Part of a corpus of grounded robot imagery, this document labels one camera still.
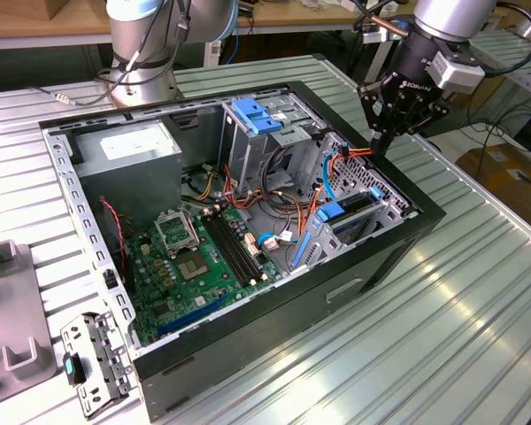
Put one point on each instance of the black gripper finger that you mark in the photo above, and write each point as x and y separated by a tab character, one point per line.
376	110
418	119

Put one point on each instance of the hard disk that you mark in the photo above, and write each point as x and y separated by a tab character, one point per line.
356	202

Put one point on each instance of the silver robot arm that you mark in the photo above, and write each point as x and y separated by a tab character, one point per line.
133	53

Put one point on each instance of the grey metal disk bay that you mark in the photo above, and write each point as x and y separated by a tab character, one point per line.
380	177

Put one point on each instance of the metal slat table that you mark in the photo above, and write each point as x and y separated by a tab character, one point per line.
513	84

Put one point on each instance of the large cardboard box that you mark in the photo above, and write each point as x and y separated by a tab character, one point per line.
500	177

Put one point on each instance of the wooden top desk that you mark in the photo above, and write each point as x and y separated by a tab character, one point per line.
48	26
292	17

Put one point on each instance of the grey metal drive cage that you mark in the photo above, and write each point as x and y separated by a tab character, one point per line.
243	146

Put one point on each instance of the white device under desk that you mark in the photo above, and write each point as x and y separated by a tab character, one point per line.
212	53

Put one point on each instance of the black RAM slot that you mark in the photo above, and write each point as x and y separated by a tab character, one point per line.
237	248
232	250
226	251
243	246

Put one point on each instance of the black open PC case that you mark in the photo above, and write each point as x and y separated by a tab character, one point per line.
292	319

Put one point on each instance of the CPU socket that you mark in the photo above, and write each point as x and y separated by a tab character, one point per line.
192	267

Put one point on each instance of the grey power supply unit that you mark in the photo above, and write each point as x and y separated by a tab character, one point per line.
128	186

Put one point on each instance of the green motherboard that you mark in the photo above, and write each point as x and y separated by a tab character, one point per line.
190	301

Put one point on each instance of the blue expansion slot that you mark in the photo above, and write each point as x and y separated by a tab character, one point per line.
190	316

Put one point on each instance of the black case fan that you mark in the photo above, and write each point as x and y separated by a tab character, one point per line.
115	248

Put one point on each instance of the grey parts rack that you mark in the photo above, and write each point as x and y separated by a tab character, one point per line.
9	310

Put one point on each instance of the blue plastic drive bracket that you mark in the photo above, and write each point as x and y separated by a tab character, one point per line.
256	117

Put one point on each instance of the grey metal card bracket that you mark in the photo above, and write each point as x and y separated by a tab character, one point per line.
102	367

